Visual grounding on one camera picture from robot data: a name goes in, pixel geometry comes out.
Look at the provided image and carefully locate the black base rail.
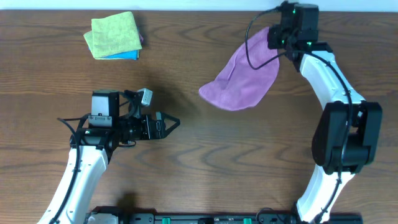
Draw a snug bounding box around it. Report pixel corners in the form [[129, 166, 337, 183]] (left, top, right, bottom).
[[83, 206, 363, 224]]

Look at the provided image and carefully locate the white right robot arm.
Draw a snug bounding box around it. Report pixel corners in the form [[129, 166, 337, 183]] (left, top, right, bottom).
[[267, 1, 382, 223]]

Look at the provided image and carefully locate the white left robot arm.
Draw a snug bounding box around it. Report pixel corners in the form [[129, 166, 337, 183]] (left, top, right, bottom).
[[39, 88, 180, 223]]

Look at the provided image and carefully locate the purple microfiber cloth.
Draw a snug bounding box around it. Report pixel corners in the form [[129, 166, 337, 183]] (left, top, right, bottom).
[[198, 27, 279, 111]]

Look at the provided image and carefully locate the blue folded cloth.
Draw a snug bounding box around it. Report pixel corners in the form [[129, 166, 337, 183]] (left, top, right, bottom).
[[88, 47, 139, 60]]

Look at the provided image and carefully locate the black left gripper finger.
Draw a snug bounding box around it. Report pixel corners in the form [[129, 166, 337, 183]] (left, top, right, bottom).
[[164, 121, 180, 137], [155, 111, 180, 127]]

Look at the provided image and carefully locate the pink folded cloth under stack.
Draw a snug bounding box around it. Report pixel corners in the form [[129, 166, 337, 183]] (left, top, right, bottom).
[[139, 33, 144, 43]]

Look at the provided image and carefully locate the green folded cloth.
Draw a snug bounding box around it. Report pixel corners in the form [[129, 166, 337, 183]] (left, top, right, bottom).
[[84, 11, 142, 56]]

